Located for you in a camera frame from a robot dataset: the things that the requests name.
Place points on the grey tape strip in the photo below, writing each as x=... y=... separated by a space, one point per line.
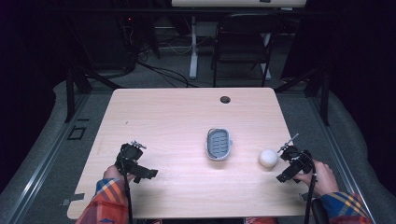
x=73 y=199

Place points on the white round soap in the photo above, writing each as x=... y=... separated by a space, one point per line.
x=268 y=158

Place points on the white desk with legs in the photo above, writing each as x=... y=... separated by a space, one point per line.
x=238 y=2

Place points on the black folding chair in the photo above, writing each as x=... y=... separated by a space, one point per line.
x=243 y=46

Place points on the grey soap dish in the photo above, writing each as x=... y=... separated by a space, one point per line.
x=219 y=144

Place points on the person's right hand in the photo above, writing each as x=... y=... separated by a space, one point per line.
x=323 y=180

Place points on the person's red clothing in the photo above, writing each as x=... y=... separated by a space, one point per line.
x=260 y=220

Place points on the black metal stand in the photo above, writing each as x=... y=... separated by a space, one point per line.
x=70 y=93
x=324 y=93

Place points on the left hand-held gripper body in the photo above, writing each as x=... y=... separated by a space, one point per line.
x=134 y=161

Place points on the person's left hand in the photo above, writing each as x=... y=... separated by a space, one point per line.
x=111 y=173

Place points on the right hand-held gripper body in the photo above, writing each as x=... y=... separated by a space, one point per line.
x=295 y=164

